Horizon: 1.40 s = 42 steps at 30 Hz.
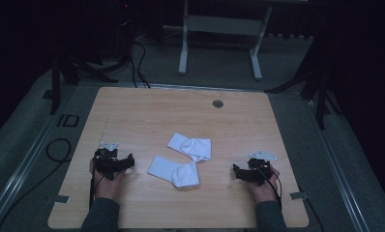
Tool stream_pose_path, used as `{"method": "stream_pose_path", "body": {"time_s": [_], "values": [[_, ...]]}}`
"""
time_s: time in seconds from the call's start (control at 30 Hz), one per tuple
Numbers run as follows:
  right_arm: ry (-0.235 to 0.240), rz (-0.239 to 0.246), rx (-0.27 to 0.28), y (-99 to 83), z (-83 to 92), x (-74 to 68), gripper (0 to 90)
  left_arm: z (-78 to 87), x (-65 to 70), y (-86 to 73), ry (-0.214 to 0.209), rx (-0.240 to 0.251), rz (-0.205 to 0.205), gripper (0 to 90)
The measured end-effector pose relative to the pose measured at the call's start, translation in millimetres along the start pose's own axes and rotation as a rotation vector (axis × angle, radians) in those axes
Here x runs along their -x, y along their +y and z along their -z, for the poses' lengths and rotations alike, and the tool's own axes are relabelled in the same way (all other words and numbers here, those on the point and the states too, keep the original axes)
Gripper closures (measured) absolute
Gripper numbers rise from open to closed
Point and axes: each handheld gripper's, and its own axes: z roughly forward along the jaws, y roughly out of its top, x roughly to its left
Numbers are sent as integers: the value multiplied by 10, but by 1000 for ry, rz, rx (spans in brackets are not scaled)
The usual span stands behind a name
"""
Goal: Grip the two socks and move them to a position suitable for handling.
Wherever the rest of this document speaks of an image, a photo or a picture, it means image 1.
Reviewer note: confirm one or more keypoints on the person's right hand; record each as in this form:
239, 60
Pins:
263, 191

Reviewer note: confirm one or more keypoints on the dark equipment rack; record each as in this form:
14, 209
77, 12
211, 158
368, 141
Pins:
126, 29

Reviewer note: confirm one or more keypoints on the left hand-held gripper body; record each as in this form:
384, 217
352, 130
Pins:
107, 163

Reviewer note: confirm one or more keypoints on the person's left hand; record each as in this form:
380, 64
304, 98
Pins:
106, 188

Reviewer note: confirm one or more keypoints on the white sock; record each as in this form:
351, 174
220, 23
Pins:
172, 172
193, 147

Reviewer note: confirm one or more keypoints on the black tripod stand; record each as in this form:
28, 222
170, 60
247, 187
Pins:
321, 96
55, 83

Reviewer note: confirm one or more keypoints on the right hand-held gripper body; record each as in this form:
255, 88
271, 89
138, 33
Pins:
256, 172

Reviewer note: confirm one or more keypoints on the grey tape piece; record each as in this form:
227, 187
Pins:
299, 195
62, 199

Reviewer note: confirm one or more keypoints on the white metal desk frame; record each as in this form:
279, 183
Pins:
224, 25

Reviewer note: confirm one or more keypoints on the metal floor rail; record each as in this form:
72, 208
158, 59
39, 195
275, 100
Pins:
337, 170
23, 167

